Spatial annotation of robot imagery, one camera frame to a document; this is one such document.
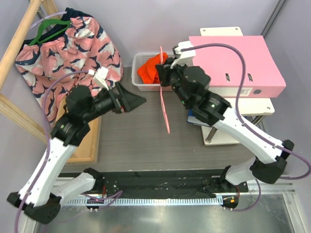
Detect pink ring binder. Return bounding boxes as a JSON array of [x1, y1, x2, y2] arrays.
[[189, 36, 286, 98]]

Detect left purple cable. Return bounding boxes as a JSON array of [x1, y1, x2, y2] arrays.
[[14, 70, 95, 233]]

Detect white perforated basket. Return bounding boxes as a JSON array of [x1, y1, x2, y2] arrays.
[[131, 51, 160, 91]]

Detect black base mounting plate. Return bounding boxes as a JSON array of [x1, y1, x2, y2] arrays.
[[85, 169, 248, 199]]

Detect blue book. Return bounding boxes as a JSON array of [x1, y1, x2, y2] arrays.
[[187, 109, 209, 127]]

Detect pink wire hanger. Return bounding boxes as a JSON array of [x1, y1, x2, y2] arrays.
[[160, 46, 171, 134]]

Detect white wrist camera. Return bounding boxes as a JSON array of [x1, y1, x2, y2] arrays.
[[170, 41, 196, 69], [88, 67, 109, 90]]

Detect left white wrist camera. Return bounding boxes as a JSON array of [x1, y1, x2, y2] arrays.
[[88, 67, 109, 90]]

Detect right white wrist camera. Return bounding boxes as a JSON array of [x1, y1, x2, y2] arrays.
[[170, 41, 196, 69]]

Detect orange shorts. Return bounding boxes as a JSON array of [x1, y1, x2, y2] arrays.
[[137, 52, 168, 84]]

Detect green hanger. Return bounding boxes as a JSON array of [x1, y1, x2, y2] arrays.
[[28, 18, 73, 46]]

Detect aluminium slotted rail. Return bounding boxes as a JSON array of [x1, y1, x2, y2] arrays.
[[58, 176, 296, 207]]

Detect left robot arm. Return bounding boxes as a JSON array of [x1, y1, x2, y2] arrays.
[[7, 82, 147, 224]]

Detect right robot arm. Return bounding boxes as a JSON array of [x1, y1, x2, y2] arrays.
[[155, 58, 294, 192]]

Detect pink patterned shorts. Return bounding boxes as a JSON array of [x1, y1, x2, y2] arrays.
[[15, 7, 123, 126]]

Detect white small shelf stand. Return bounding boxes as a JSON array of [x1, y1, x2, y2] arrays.
[[200, 26, 275, 146]]

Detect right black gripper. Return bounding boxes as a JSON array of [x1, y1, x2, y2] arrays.
[[156, 57, 192, 108]]

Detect wooden clothes rack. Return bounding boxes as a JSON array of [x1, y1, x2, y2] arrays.
[[0, 0, 103, 164]]

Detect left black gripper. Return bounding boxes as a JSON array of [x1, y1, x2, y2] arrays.
[[82, 81, 146, 123]]

